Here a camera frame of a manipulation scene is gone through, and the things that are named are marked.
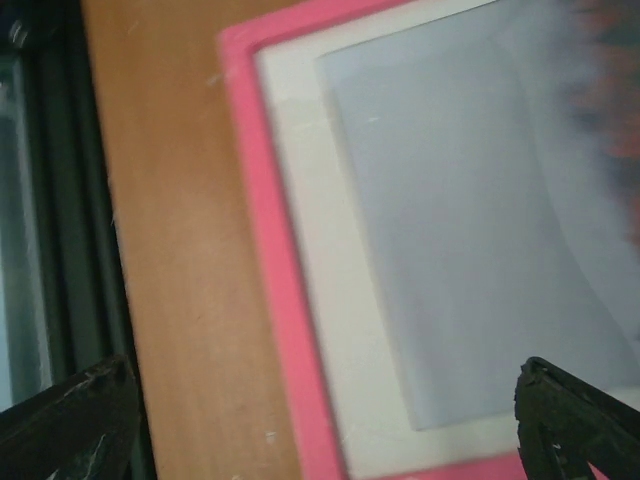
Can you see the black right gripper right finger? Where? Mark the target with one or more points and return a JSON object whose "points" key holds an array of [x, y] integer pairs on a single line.
{"points": [[568, 429]]}

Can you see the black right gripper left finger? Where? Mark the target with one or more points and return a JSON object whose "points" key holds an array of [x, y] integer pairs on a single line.
{"points": [[81, 428]]}

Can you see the pink wooden picture frame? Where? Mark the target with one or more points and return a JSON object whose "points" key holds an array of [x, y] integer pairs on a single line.
{"points": [[439, 190]]}

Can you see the black aluminium enclosure frame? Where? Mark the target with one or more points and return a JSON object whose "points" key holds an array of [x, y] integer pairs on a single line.
{"points": [[63, 300]]}

